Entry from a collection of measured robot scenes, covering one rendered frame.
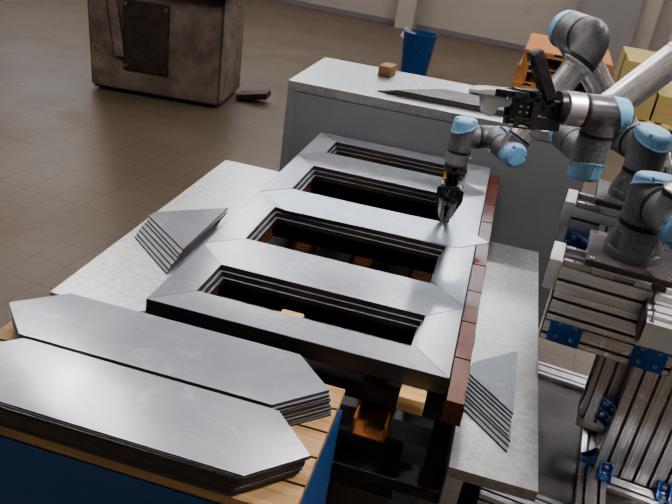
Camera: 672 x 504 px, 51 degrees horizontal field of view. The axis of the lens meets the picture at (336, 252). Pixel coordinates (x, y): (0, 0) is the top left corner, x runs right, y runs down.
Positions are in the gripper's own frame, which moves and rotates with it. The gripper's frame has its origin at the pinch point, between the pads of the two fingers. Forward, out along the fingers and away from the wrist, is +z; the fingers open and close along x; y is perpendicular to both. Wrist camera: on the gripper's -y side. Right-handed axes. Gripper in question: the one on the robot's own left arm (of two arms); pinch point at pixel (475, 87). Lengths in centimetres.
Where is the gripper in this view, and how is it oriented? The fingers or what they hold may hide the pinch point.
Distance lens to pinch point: 158.9
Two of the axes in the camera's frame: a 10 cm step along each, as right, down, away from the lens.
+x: -1.0, -3.3, 9.4
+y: -1.2, 9.4, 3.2
